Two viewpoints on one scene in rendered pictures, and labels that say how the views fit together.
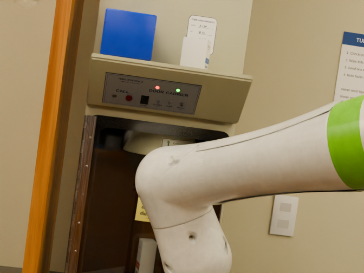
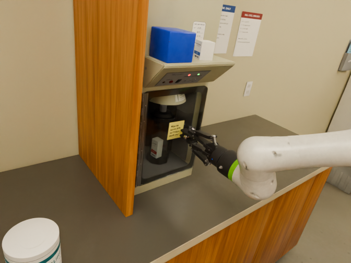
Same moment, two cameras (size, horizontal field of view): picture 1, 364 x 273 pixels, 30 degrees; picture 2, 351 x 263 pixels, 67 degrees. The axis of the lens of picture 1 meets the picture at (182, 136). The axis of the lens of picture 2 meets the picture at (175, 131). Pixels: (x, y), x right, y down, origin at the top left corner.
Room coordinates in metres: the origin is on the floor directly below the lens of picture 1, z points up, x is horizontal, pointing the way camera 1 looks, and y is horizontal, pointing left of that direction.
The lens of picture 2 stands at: (0.64, 0.58, 1.67)
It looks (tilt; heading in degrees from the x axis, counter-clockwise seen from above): 26 degrees down; 326
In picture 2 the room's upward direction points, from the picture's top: 8 degrees clockwise
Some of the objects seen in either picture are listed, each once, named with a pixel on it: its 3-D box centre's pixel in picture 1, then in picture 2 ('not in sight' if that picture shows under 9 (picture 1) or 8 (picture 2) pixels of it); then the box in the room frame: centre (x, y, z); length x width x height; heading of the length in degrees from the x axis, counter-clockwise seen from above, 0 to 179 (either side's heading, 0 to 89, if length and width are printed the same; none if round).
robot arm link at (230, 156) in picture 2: not in sight; (231, 164); (1.17, -0.04, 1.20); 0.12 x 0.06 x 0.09; 97
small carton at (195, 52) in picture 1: (195, 53); (203, 49); (1.39, 0.00, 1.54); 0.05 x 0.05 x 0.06; 80
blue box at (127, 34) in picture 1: (128, 36); (172, 44); (1.37, 0.13, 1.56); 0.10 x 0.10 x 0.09; 7
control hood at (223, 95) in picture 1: (167, 90); (190, 73); (1.38, 0.04, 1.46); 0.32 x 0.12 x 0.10; 97
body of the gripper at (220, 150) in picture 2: not in sight; (215, 154); (1.24, -0.03, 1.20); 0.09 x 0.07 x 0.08; 7
